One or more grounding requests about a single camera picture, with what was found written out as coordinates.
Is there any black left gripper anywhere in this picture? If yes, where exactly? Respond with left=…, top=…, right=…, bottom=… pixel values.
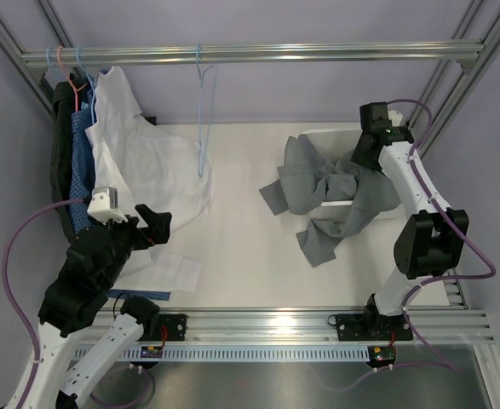
left=92, top=204, right=171, bottom=289

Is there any blue wire hanger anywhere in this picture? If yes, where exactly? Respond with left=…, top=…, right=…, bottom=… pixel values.
left=195, top=43, right=217, bottom=177

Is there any grey button-up shirt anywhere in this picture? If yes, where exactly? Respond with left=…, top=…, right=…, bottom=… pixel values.
left=259, top=134, right=401, bottom=268

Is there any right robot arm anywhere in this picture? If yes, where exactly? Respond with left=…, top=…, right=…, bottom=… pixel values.
left=352, top=102, right=469, bottom=338

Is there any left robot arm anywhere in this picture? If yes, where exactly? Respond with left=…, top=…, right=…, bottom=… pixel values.
left=4, top=204, right=172, bottom=408

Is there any white shirt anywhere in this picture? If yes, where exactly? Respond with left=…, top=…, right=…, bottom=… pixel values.
left=85, top=66, right=214, bottom=292

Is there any blue checkered shirt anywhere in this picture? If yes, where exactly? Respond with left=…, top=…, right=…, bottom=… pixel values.
left=64, top=91, right=172, bottom=302

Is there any light blue hanger with white shirt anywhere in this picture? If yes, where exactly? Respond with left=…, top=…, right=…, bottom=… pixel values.
left=75, top=44, right=98, bottom=129

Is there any white plastic bin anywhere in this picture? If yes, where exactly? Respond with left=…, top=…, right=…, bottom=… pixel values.
left=298, top=130, right=404, bottom=222

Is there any black garment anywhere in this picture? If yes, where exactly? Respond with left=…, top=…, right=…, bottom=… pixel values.
left=50, top=74, right=88, bottom=243

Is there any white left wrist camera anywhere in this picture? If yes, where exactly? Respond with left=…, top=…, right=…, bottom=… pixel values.
left=87, top=187, right=127, bottom=224

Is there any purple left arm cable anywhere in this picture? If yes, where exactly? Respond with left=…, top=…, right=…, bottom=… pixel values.
left=4, top=198, right=93, bottom=409

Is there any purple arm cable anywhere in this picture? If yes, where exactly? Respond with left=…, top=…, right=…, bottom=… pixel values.
left=388, top=98, right=497, bottom=372
left=4, top=198, right=93, bottom=409

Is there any aluminium hanging rail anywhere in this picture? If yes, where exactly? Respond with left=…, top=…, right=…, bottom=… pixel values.
left=21, top=39, right=485, bottom=68

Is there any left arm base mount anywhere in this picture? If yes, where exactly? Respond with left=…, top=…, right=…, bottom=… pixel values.
left=140, top=314, right=187, bottom=342

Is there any white slotted cable duct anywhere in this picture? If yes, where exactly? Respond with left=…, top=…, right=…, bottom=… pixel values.
left=74, top=344, right=372, bottom=361

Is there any pink wire hanger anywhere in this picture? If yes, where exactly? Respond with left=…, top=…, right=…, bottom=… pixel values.
left=56, top=45, right=89, bottom=112

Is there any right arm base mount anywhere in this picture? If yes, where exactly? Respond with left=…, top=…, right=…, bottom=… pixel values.
left=327, top=294, right=413, bottom=342

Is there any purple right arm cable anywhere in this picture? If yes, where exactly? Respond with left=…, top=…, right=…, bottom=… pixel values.
left=388, top=98, right=497, bottom=372

